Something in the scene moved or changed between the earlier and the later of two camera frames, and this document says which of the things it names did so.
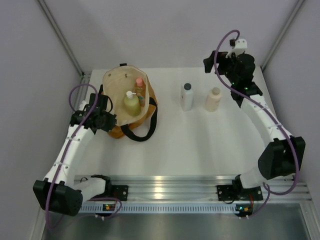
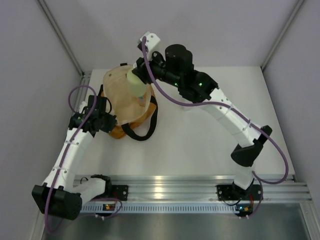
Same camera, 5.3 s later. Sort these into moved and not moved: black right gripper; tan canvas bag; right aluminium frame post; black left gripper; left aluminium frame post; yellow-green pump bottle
Moved: yellow-green pump bottle; black right gripper
Not moved: left aluminium frame post; right aluminium frame post; tan canvas bag; black left gripper
